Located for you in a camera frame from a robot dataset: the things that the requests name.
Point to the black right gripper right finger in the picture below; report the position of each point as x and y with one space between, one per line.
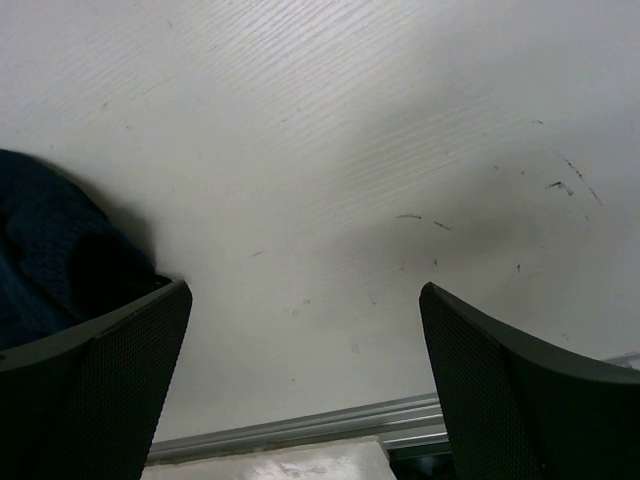
518 407

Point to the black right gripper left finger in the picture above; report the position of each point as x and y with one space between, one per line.
85 403

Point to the navy blue shorts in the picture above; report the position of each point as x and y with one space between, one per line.
63 262

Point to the aluminium front rail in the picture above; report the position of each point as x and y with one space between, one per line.
405 423

